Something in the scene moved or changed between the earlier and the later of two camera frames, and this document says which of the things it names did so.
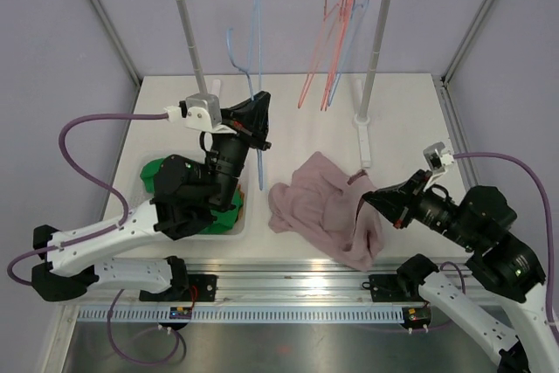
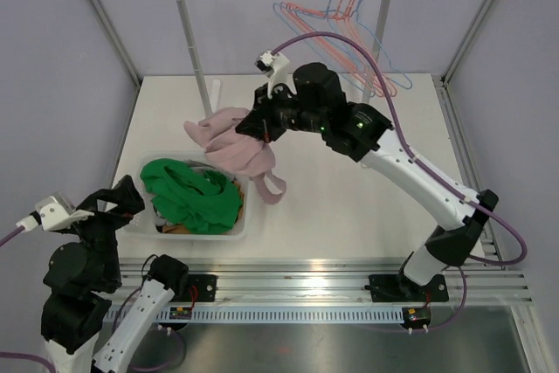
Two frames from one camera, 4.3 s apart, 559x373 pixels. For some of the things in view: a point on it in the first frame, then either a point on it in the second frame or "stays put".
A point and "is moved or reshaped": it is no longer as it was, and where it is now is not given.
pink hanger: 317,50 -> 359,57
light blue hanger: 349,37 -> 385,51
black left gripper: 250,120 -> 124,195
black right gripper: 399,202 -> 260,124
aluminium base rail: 299,282 stays put
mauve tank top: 322,203 is moved or reshaped
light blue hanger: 256,9 -> 349,56
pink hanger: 348,3 -> 369,60
